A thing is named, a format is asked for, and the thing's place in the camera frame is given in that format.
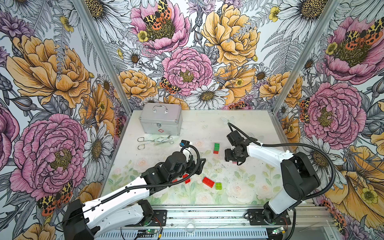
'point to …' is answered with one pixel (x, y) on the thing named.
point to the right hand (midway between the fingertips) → (230, 161)
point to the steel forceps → (142, 146)
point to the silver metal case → (161, 118)
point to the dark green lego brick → (216, 147)
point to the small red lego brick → (175, 180)
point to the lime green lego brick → (218, 186)
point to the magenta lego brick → (234, 162)
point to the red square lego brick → (188, 180)
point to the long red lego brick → (208, 182)
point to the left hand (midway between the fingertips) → (196, 162)
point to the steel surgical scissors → (169, 140)
